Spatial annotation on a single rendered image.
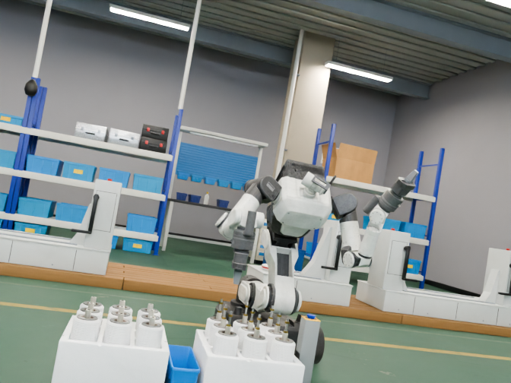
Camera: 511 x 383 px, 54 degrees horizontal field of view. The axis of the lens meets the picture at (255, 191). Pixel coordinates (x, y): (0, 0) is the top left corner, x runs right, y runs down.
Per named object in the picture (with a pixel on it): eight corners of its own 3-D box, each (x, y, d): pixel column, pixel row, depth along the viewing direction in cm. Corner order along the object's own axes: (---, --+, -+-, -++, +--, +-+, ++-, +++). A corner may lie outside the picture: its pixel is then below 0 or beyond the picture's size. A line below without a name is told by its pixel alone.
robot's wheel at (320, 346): (299, 356, 278) (305, 320, 279) (307, 357, 279) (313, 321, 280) (312, 368, 258) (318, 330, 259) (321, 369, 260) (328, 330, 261)
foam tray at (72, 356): (64, 356, 213) (72, 314, 214) (157, 365, 222) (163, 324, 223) (49, 392, 175) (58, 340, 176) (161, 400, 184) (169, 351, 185)
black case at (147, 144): (137, 151, 690) (139, 139, 691) (162, 156, 700) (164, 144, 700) (139, 148, 650) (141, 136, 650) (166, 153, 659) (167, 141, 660)
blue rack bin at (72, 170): (65, 178, 674) (68, 163, 675) (94, 183, 683) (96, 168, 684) (61, 176, 625) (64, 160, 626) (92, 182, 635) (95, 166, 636)
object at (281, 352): (276, 379, 209) (283, 336, 210) (293, 387, 202) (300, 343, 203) (260, 382, 202) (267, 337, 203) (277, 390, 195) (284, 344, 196)
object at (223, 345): (203, 379, 194) (211, 333, 195) (213, 373, 203) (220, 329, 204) (225, 386, 191) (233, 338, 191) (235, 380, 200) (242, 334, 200)
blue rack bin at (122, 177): (99, 184, 686) (102, 169, 687) (128, 188, 694) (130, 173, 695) (96, 183, 637) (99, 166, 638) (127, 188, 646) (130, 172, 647)
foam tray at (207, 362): (189, 368, 225) (196, 328, 226) (272, 377, 234) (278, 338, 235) (199, 403, 187) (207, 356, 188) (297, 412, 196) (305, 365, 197)
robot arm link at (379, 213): (395, 210, 220) (379, 229, 225) (399, 204, 230) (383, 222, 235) (375, 194, 222) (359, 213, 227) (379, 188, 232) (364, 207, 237)
